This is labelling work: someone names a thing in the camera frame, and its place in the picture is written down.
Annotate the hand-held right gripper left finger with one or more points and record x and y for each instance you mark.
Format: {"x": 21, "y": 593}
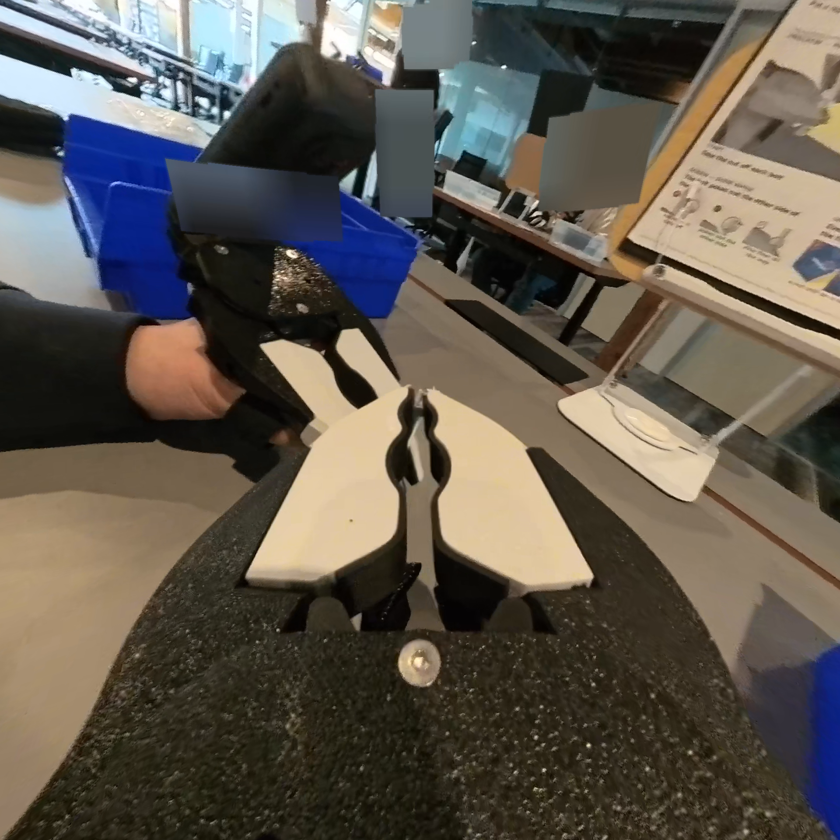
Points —
{"x": 328, "y": 512}

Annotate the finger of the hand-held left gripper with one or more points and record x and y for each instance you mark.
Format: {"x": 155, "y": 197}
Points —
{"x": 302, "y": 377}
{"x": 367, "y": 358}

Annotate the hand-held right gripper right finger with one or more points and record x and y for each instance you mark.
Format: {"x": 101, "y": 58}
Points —
{"x": 505, "y": 518}

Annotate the blue plastic bin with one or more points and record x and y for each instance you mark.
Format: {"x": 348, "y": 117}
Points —
{"x": 367, "y": 262}
{"x": 827, "y": 722}

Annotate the person's left hand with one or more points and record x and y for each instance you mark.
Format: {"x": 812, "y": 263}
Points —
{"x": 170, "y": 374}

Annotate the black rubber mat strip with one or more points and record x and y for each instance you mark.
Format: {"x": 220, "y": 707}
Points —
{"x": 518, "y": 341}

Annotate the black office chair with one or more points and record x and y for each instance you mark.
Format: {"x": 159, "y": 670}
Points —
{"x": 469, "y": 164}

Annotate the clear plastic box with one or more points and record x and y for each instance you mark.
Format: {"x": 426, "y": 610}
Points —
{"x": 577, "y": 239}

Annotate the long wooden-edged desk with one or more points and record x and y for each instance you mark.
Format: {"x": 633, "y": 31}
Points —
{"x": 590, "y": 266}

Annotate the tan cardboard panel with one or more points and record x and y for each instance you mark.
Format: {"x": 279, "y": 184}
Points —
{"x": 523, "y": 164}

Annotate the black foam pad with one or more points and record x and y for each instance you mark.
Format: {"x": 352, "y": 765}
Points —
{"x": 29, "y": 124}

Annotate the long background table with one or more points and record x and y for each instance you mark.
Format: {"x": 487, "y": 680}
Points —
{"x": 39, "y": 39}

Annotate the black panel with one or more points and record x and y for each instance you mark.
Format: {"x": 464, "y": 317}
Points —
{"x": 558, "y": 98}

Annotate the instruction sheet on stand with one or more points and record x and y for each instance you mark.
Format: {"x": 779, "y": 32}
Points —
{"x": 715, "y": 98}

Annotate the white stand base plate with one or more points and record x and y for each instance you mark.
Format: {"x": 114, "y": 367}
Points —
{"x": 656, "y": 459}

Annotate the wooden post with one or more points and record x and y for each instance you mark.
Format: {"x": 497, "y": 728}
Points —
{"x": 633, "y": 328}

